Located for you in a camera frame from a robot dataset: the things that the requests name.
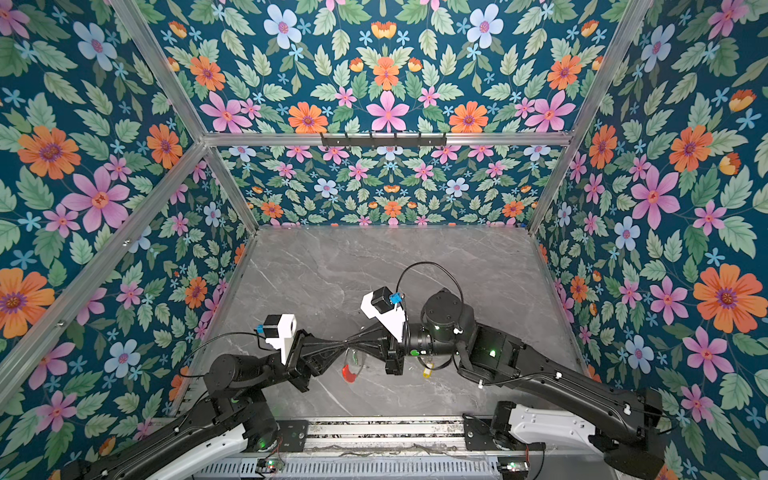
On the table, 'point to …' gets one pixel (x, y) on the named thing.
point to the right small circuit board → (513, 467)
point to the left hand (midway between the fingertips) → (341, 352)
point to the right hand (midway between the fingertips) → (351, 340)
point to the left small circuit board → (267, 465)
